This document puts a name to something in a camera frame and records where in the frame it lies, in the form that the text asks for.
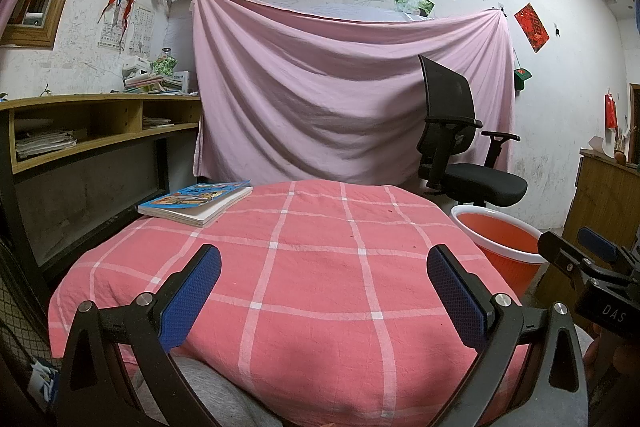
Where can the glass jar of green candy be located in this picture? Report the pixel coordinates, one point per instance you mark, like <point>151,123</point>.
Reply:
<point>163,63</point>

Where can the pink hanging sheet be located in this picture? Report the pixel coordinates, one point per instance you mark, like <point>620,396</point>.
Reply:
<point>325,97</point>

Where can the stack of books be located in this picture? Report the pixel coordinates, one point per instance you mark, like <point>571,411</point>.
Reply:
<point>155,85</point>

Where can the black mesh office chair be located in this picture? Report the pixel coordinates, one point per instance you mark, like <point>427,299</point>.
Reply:
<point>475,182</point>

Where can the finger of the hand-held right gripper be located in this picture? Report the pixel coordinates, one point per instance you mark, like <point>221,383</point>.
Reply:
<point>597,244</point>
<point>557,252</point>

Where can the paper wall calendar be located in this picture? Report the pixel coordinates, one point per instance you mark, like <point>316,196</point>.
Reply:
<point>140,32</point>

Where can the white tissue box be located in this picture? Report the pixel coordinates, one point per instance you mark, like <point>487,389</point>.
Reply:
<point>136,68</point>

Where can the blue and white packet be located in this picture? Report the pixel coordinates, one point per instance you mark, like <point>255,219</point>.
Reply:
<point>42,379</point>

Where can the red paper wall poster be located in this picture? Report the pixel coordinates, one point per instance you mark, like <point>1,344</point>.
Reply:
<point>531,28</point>

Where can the wooden shelf desk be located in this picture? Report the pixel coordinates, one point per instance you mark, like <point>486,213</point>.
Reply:
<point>90,187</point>

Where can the green hanging hat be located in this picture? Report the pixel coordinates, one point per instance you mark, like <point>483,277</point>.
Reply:
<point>522,78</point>

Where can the dark mesh panel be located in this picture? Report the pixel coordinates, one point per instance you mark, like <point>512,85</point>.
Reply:
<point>20,317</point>

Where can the person's right hand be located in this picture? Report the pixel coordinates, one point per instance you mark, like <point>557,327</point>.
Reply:
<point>591,353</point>

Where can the pink checked tablecloth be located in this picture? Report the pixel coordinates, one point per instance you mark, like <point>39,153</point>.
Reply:
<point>310,282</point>

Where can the blue cartoon cover book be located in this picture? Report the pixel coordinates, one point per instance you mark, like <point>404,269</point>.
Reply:
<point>195,202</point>

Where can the red hanging ornament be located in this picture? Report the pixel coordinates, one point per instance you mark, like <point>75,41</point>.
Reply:
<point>610,109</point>

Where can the pile of papers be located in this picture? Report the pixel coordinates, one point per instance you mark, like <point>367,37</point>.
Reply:
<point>45,144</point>
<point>157,122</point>

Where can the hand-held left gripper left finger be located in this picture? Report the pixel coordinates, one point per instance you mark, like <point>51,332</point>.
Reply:
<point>192,297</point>

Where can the beige curved object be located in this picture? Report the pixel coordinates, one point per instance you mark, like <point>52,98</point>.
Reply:
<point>597,146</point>

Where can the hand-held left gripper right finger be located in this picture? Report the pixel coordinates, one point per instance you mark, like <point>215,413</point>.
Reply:
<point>455,299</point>

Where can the orange bucket with white rim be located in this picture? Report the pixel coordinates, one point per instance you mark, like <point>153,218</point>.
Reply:
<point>500,237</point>

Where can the brown wooden cabinet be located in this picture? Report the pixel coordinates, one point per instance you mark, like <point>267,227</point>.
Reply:
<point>600,192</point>

